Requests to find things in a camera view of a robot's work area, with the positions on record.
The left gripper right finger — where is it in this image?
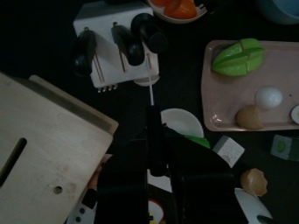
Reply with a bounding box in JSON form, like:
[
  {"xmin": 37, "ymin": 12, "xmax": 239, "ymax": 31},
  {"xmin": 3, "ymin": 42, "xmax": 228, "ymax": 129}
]
[{"xmin": 163, "ymin": 123, "xmax": 251, "ymax": 224}]

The pink plastic tray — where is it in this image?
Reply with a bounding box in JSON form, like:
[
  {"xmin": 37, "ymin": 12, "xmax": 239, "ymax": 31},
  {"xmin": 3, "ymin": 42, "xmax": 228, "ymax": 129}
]
[{"xmin": 200, "ymin": 39, "xmax": 299, "ymax": 132}]

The white speckled toy cube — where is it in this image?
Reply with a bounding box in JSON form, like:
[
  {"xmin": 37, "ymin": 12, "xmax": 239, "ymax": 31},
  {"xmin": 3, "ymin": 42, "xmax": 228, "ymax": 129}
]
[{"xmin": 211, "ymin": 135, "xmax": 247, "ymax": 169}]

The white toy with black dots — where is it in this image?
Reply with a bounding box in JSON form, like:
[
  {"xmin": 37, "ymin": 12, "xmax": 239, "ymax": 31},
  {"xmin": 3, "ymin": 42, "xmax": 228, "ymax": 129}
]
[{"xmin": 64, "ymin": 187, "xmax": 99, "ymax": 224}]

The white blade black handle knife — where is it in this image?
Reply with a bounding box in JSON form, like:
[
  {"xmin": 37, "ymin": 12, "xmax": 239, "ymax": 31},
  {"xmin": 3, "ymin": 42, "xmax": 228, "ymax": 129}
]
[{"xmin": 144, "ymin": 68, "xmax": 171, "ymax": 178}]

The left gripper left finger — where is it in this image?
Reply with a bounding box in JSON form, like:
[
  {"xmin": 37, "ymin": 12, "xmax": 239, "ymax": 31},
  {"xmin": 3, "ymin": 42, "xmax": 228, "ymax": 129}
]
[{"xmin": 95, "ymin": 128, "xmax": 152, "ymax": 224}]

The white toy egg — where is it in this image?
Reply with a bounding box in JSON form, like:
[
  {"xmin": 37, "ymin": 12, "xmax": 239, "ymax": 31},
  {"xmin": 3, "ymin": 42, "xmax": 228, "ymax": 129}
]
[{"xmin": 254, "ymin": 85, "xmax": 286, "ymax": 110}]

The green sliced toy fruit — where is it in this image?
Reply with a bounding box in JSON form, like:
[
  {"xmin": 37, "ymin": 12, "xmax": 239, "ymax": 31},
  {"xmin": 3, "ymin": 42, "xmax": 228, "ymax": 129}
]
[{"xmin": 210, "ymin": 38, "xmax": 267, "ymax": 78}]

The white green bowl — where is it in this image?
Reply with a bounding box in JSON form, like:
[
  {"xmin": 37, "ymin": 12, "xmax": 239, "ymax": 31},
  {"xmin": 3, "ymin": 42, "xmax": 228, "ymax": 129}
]
[{"xmin": 160, "ymin": 108, "xmax": 206, "ymax": 138}]

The green lime slice toy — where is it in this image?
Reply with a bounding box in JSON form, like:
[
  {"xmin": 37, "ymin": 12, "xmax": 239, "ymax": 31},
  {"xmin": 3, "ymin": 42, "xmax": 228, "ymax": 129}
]
[{"xmin": 183, "ymin": 134, "xmax": 211, "ymax": 150}]

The black handled knife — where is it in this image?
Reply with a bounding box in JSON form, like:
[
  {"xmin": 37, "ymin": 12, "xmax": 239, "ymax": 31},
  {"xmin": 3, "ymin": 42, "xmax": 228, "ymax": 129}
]
[
  {"xmin": 130, "ymin": 12, "xmax": 170, "ymax": 55},
  {"xmin": 72, "ymin": 26, "xmax": 99, "ymax": 79},
  {"xmin": 111, "ymin": 22, "xmax": 146, "ymax": 67}
]

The orange toy fruit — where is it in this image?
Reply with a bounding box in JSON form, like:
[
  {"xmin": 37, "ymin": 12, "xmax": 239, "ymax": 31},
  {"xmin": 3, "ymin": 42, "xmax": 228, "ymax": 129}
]
[{"xmin": 148, "ymin": 0, "xmax": 199, "ymax": 20}]

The boiled egg slice toy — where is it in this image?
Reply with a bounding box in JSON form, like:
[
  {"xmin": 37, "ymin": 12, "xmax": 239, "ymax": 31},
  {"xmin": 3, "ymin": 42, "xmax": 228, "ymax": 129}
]
[{"xmin": 288, "ymin": 104, "xmax": 299, "ymax": 125}]

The white knife holder block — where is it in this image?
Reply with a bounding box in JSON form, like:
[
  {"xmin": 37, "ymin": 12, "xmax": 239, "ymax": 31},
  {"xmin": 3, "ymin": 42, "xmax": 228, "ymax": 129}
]
[{"xmin": 72, "ymin": 1, "xmax": 162, "ymax": 90}]

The green sushi piece white face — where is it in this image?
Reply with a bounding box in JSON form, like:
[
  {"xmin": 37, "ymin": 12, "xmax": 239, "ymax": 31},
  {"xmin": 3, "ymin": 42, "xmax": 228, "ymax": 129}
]
[{"xmin": 270, "ymin": 133, "xmax": 299, "ymax": 162}]

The brown toy eggshell half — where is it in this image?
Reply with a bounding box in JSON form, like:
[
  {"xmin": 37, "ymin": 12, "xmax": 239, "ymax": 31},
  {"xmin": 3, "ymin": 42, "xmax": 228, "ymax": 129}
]
[
  {"xmin": 235, "ymin": 104, "xmax": 266, "ymax": 131},
  {"xmin": 238, "ymin": 168, "xmax": 270, "ymax": 198}
]

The blue bowl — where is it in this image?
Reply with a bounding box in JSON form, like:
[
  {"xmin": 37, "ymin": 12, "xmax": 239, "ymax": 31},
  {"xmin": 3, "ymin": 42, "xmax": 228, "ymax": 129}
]
[{"xmin": 256, "ymin": 0, "xmax": 299, "ymax": 26}]

